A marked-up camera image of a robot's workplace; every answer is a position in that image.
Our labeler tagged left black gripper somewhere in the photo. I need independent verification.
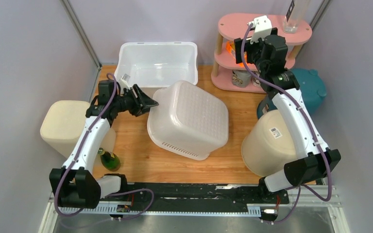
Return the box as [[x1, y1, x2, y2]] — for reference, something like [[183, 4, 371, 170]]
[[113, 84, 159, 117]]

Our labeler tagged white plastic tub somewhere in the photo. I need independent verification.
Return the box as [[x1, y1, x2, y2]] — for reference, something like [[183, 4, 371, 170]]
[[115, 42, 198, 88]]

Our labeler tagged translucent white basin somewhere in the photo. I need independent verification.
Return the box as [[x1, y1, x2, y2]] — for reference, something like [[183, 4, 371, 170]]
[[147, 81, 229, 161]]

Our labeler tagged teal round bucket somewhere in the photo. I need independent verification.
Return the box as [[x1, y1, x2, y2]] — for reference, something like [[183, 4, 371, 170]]
[[256, 68, 327, 119]]

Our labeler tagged cream round bucket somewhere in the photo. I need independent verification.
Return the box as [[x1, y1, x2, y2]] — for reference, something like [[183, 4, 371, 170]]
[[241, 110, 297, 177]]

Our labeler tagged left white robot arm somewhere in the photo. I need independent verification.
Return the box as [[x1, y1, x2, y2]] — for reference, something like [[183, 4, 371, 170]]
[[49, 80, 159, 209]]

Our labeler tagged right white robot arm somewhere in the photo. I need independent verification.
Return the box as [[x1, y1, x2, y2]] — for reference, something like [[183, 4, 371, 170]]
[[234, 34, 341, 203]]

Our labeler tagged orange snack box left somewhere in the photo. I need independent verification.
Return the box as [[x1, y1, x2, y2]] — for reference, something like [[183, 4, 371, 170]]
[[225, 41, 236, 58]]

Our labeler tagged pink three-tier shelf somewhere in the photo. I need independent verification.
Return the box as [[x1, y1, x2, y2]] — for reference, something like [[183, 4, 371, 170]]
[[211, 13, 312, 93]]

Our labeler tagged clear glass vase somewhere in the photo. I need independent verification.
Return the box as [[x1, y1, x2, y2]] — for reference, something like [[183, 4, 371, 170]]
[[283, 0, 311, 33]]

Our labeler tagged green glass bottle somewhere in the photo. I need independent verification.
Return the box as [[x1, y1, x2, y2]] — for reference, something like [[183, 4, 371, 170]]
[[97, 148, 121, 171]]

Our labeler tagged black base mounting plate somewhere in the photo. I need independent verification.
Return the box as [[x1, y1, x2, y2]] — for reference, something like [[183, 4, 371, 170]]
[[116, 183, 289, 212]]

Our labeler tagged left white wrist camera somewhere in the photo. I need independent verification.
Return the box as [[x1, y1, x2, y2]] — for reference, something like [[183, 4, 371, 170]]
[[118, 74, 131, 95]]

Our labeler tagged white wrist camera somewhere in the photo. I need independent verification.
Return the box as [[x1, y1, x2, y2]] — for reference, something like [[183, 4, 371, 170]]
[[247, 15, 272, 44], [118, 74, 131, 95]]

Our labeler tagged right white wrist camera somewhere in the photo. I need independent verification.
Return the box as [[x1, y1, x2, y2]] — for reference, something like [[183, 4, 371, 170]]
[[247, 15, 272, 44]]

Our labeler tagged aluminium frame rail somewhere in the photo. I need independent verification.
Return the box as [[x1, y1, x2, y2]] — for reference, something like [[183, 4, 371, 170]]
[[38, 181, 351, 233]]

